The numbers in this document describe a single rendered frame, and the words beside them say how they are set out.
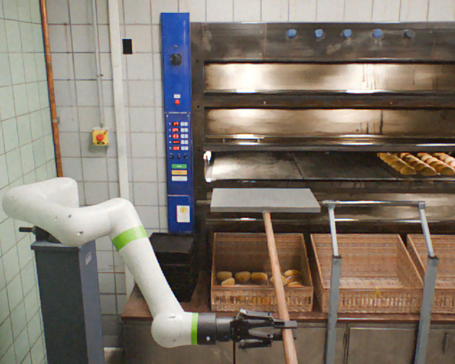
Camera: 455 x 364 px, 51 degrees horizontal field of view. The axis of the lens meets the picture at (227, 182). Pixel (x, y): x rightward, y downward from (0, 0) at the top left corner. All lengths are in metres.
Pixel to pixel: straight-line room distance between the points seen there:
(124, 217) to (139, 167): 1.32
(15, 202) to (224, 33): 1.52
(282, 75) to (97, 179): 1.28
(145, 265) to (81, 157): 1.51
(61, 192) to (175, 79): 1.11
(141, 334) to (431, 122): 2.04
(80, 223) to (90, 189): 1.49
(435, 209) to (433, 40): 1.01
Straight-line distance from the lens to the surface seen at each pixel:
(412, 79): 2.97
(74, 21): 2.95
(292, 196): 2.63
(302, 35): 2.84
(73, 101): 2.97
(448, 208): 3.22
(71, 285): 2.09
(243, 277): 2.93
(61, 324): 2.20
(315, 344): 2.76
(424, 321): 2.75
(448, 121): 3.09
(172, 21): 2.79
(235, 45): 2.81
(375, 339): 2.81
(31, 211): 1.79
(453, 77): 3.06
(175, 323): 1.45
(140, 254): 1.62
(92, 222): 1.60
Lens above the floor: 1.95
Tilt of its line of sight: 15 degrees down
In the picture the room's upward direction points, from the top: straight up
